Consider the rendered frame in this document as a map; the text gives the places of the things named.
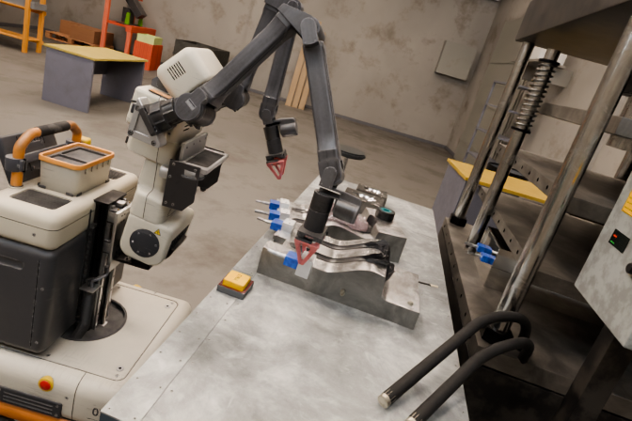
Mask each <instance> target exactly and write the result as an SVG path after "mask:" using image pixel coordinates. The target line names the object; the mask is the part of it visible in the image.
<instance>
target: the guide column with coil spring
mask: <svg viewBox="0 0 632 421"><path fill-rule="evenodd" d="M560 54H561V51H558V50H555V49H549V48H547V50H546V52H545V56H544V58H545V59H550V60H553V61H558V59H559V56H560ZM539 69H545V70H554V68H553V67H548V66H540V68H539ZM537 73H540V74H546V75H551V74H552V72H549V71H542V70H538V72H537ZM535 79H542V80H547V81H549V79H550V78H549V77H544V76H536V77H535ZM533 83H534V84H538V85H544V86H547V83H545V82H540V81H533ZM531 88H533V89H539V90H545V87H540V86H531ZM529 94H535V95H541V96H543V94H544V93H543V92H537V91H531V90H530V91H529ZM527 99H532V100H537V101H540V100H541V98H539V97H534V96H527ZM525 103H528V104H534V105H539V102H536V101H525ZM523 108H526V109H531V110H537V107H532V106H527V105H524V106H523ZM521 113H523V114H528V115H534V114H535V113H534V112H530V111H524V110H522V111H521ZM519 117H520V118H524V119H530V120H532V119H533V117H527V116H522V115H519ZM517 122H518V123H523V124H528V125H530V123H531V122H528V121H524V120H519V119H518V120H517ZM515 127H516V128H520V129H523V130H526V131H527V130H528V129H529V127H527V126H522V125H517V124H515ZM525 136H526V134H525V133H522V132H520V131H516V130H513V133H512V135H511V138H510V140H509V142H508V145H507V147H506V149H505V151H504V153H503V156H502V158H501V161H500V163H499V165H498V169H497V172H496V174H495V176H494V178H493V180H492V183H491V185H490V187H489V190H488V192H487V195H486V197H485V199H484V201H483V203H482V207H481V209H480V212H479V214H478V217H477V219H476V221H475V224H474V226H473V228H472V230H471V232H470V235H469V237H468V240H467V242H470V243H473V244H476V245H477V243H478V242H481V239H482V235H483V233H484V231H485V229H486V227H487V225H488V222H489V220H490V218H491V213H492V211H493V209H494V207H495V206H496V204H497V202H498V199H499V196H500V194H501V192H502V189H503V187H504V184H505V182H506V180H507V178H508V176H509V174H510V171H511V169H512V165H513V162H514V159H515V156H516V155H517V154H518V151H519V150H520V148H521V145H522V143H523V141H524V138H525ZM464 251H465V252H467V251H471V252H474V253H476V251H477V250H476V247H473V246H470V245H467V244H466V246H465V248H464Z"/></svg>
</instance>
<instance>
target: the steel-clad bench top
mask: <svg viewBox="0 0 632 421"><path fill-rule="evenodd" d="M385 207H387V208H390V209H392V210H394V211H395V216H394V219H395V220H396V222H397V223H398V225H399V227H400V228H401V230H402V231H403V233H404V235H405V236H406V238H407V240H406V243H405V246H404V248H403V252H402V254H401V257H400V260H399V262H398V263H396V262H391V261H390V263H393V264H394V265H395V267H397V268H400V269H403V270H406V271H409V272H411V273H415V274H418V275H419V281H420V282H424V283H428V284H432V285H436V286H438V288H435V287H431V286H428V285H424V284H421V283H419V312H420V313H419V317H418V320H417V322H416V325H415V327H414V330H412V329H409V328H406V327H404V326H401V325H399V324H396V323H394V322H391V321H388V320H384V319H381V318H378V317H376V316H374V315H371V314H368V313H366V312H363V311H360V310H358V309H355V308H352V307H350V306H348V305H345V304H341V303H338V302H335V301H332V300H330V299H327V298H325V297H322V296H320V295H317V294H314V293H312V292H309V291H306V290H303V289H301V288H297V287H295V286H292V285H289V284H286V283H284V282H281V281H278V280H276V279H274V278H271V277H268V276H266V275H263V274H260V273H257V269H258V266H259V262H260V258H261V252H262V248H263V246H264V245H265V244H266V243H267V242H268V241H269V240H270V241H271V240H272V239H273V236H274V230H273V229H270V228H269V229H268V230H267V231H266V232H265V234H264V235H263V236H262V237H261V238H260V239H259V240H258V241H257V242H256V243H255V244H254V245H253V247H252V248H251V249H250V250H249V251H248V252H247V253H246V254H245V255H244V256H243V257H242V258H241V260H240V261H239V262H238V263H237V264H236V265H235V266H234V267H233V268H232V269H231V270H230V271H229V273H230V272H231V271H232V270H234V271H235V272H238V273H242V274H245V275H248V276H250V277H251V278H250V280H252V281H254V285H253V288H252V289H251V290H250V291H249V292H248V293H247V295H246V296H245V298H244V299H243V300H240V299H237V298H235V297H232V296H229V295H228V294H225V293H222V292H220V291H217V290H216V288H217V285H218V284H219V283H220V282H219V283H218V284H217V285H216V287H215V288H214V289H213V290H212V291H211V292H210V293H209V294H208V295H207V296H206V297H205V298H204V300H203V301H202V302H201V303H200V304H199V305H198V306H197V307H196V308H195V309H194V310H193V312H192V313H191V314H190V315H189V316H188V317H187V318H186V319H185V320H184V321H183V322H182V323H181V325H180V326H179V327H178V328H177V329H176V330H175V331H174V332H173V333H172V334H171V335H170V336H169V337H168V339H167V340H166V341H165V342H164V343H163V344H162V345H161V346H160V347H159V348H158V349H157V350H156V352H155V353H154V354H153V355H152V356H151V357H150V358H149V359H148V360H147V361H146V362H145V363H144V365H143V366H142V367H141V368H139V369H138V370H137V371H136V373H135V374H134V375H133V376H132V378H131V379H130V380H128V381H127V382H126V383H125V384H124V385H123V386H122V387H121V388H120V390H119V391H118V392H117V393H116V394H115V395H114V396H113V397H112V398H111V399H110V400H109V401H108V403H107V404H106V405H105V406H104V407H103V408H102V409H101V410H100V413H103V414H105V415H107V416H110V417H112V418H114V419H116V420H118V421H404V420H405V419H406V418H407V417H408V416H409V415H410V414H411V413H412V412H413V411H414V410H415V409H416V408H417V407H418V406H419V405H420V404H421V403H422V402H423V401H425V400H426V399H427V398H428V397H429V396H430V395H431V394H432V393H433V392H434V391H435V390H436V389H437V388H438V387H439V386H440V385H441V384H442V383H443V382H445V381H446V380H447V379H448V378H449V377H450V376H451V375H452V374H453V373H454V372H455V371H456V370H457V369H458V368H459V367H460V364H459V358H458V352H457V349H456V350H455V351H454V352H453V353H452V354H450V355H449V356H448V357H447V358H446V359H445V360H443V361H442V362H441V363H440V364H439V365H438V366H436V367H435V368H434V369H433V370H431V371H430V372H429V373H428V374H427V375H426V376H424V377H423V378H422V379H421V380H420V381H419V382H417V383H416V384H415V385H414V386H413V387H411V388H410V389H409V390H408V391H407V392H406V393H404V394H403V395H402V396H401V397H400V398H398V399H397V400H396V401H395V402H394V403H392V404H391V405H390V406H389V407H388V408H386V409H385V408H383V407H382V406H381V405H380V404H379V402H378V396H379V395H381V394H382V393H383V392H384V391H385V390H387V389H388V388H389V387H390V386H391V385H392V384H393V383H395V382H396V381H397V380H398V379H400V378H401V377H402V376H403V375H404V374H406V373H407V372H408V371H409V370H411V369H412V368H413V367H414V366H416V365H417V364H418V363H419V362H421V361H422V360H423V359H424V358H426V357H427V356H428V355H429V354H431V353H432V352H433V351H434V350H436V349H437V348H438V347H439V346H441V345H442V344H443V343H444V342H446V341H447V340H448V339H449V338H451V337H452V336H453V335H454V331H453V325H452V320H451V314H450V304H449V298H448V293H447V288H446V282H445V276H444V271H443V266H442V260H441V255H440V249H439V243H438V238H437V233H436V227H435V217H434V212H433V210H431V209H428V208H425V207H422V206H420V205H417V204H414V203H411V202H408V201H405V200H402V199H400V198H397V197H394V196H391V195H387V202H386V204H385ZM427 421H469V418H468V412H467V406H466V397H465V391H464V386H463V385H461V386H460V387H459V388H458V389H457V390H456V391H455V392H454V393H453V394H452V395H451V396H450V397H449V398H448V399H447V400H446V401H445V402H444V403H443V404H442V405H441V406H440V407H439V408H438V409H437V410H436V411H435V413H434V414H433V415H432V416H431V417H430V418H429V419H428V420H427Z"/></svg>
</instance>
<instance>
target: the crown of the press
mask: <svg viewBox="0 0 632 421"><path fill-rule="evenodd" d="M631 14H632V0H531V1H530V2H529V6H528V8H527V11H526V14H525V16H524V19H523V21H522V23H521V25H520V28H519V30H518V33H517V35H516V38H515V41H519V42H522V43H523V41H528V42H532V43H535V46H536V47H540V48H543V49H547V48H549V49H555V50H558V51H561V54H564V55H570V56H573V57H577V58H581V59H584V60H588V61H592V62H594V63H598V64H601V65H605V66H607V65H608V63H609V61H610V59H611V58H612V55H613V53H614V51H615V49H616V47H617V45H618V42H619V40H620V38H621V36H622V34H623V32H624V29H625V27H626V25H627V23H628V20H629V18H630V16H631ZM623 96H626V97H628V99H627V101H626V103H625V105H624V108H623V110H622V112H621V114H620V115H619V117H626V118H629V119H632V75H631V77H630V79H629V82H628V84H627V86H626V88H625V90H624V93H623ZM606 145H607V146H610V147H613V148H618V149H621V150H624V151H628V152H631V153H632V140H630V139H627V138H623V137H621V136H617V135H614V134H611V135H610V136H609V138H608V141H607V143H606Z"/></svg>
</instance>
